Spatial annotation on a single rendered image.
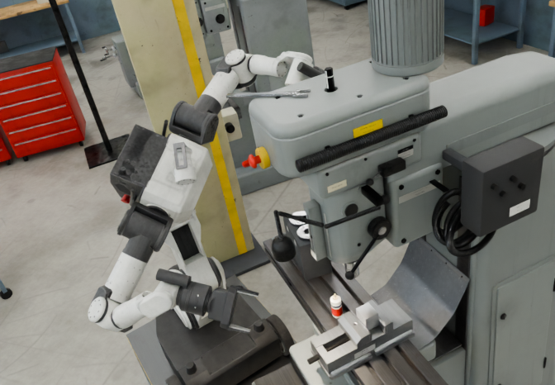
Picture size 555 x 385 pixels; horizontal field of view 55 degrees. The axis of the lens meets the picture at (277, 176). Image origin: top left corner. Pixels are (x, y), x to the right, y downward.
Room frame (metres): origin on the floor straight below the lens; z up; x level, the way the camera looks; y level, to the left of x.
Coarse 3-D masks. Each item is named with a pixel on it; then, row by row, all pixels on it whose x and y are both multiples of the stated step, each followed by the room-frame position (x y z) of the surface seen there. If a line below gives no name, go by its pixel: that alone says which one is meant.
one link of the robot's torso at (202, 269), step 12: (192, 216) 1.78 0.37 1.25; (180, 228) 1.76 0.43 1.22; (192, 228) 1.74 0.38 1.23; (168, 240) 1.69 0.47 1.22; (180, 240) 1.74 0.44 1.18; (192, 240) 1.75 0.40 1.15; (180, 252) 1.72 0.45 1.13; (192, 252) 1.74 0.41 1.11; (204, 252) 1.70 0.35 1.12; (180, 264) 1.70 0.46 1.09; (192, 264) 1.67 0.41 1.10; (204, 264) 1.68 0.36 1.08; (192, 276) 1.64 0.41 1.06; (204, 276) 1.65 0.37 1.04; (216, 276) 1.66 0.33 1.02
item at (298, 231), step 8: (288, 224) 1.77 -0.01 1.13; (296, 224) 1.74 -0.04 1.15; (304, 224) 1.74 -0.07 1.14; (288, 232) 1.76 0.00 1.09; (296, 232) 1.70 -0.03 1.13; (304, 232) 1.69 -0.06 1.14; (296, 240) 1.65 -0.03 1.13; (304, 240) 1.64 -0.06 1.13; (296, 248) 1.66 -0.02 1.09; (304, 248) 1.61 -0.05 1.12; (296, 256) 1.69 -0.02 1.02; (304, 256) 1.61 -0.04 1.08; (312, 256) 1.62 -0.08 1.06; (304, 264) 1.61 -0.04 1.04; (312, 264) 1.62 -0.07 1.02; (320, 264) 1.62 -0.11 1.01; (328, 264) 1.63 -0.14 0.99; (304, 272) 1.61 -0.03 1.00; (312, 272) 1.62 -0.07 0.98; (320, 272) 1.62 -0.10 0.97; (328, 272) 1.63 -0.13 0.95
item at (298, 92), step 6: (300, 90) 1.35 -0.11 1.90; (306, 90) 1.34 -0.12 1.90; (228, 96) 1.41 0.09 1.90; (234, 96) 1.40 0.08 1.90; (240, 96) 1.39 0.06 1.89; (246, 96) 1.39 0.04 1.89; (252, 96) 1.38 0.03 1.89; (258, 96) 1.37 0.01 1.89; (264, 96) 1.37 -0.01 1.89; (270, 96) 1.36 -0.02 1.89; (276, 96) 1.35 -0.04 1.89; (282, 96) 1.35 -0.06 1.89; (294, 96) 1.32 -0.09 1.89; (300, 96) 1.32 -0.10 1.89; (306, 96) 1.31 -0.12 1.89
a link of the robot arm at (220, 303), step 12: (204, 288) 1.13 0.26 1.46; (216, 288) 1.13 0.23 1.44; (192, 300) 1.10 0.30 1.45; (204, 300) 1.09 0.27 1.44; (216, 300) 1.10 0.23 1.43; (228, 300) 1.09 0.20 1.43; (192, 312) 1.09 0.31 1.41; (204, 312) 1.10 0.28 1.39; (216, 312) 1.08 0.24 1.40; (228, 312) 1.07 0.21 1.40; (228, 324) 1.06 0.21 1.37
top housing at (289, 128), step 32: (352, 64) 1.48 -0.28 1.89; (288, 96) 1.34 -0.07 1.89; (320, 96) 1.30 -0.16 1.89; (352, 96) 1.27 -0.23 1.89; (384, 96) 1.25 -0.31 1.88; (416, 96) 1.27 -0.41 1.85; (256, 128) 1.30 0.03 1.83; (288, 128) 1.17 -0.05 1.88; (320, 128) 1.18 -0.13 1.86; (352, 128) 1.21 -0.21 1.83; (416, 128) 1.27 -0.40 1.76; (288, 160) 1.16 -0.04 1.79
